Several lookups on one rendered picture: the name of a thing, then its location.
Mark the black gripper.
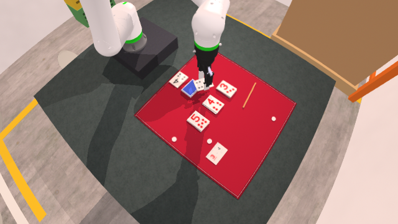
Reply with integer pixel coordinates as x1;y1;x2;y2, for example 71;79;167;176
197;57;215;91

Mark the blue playing card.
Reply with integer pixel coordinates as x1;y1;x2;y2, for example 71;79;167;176
181;79;197;97

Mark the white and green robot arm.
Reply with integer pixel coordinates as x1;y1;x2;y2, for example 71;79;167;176
79;0;229;60

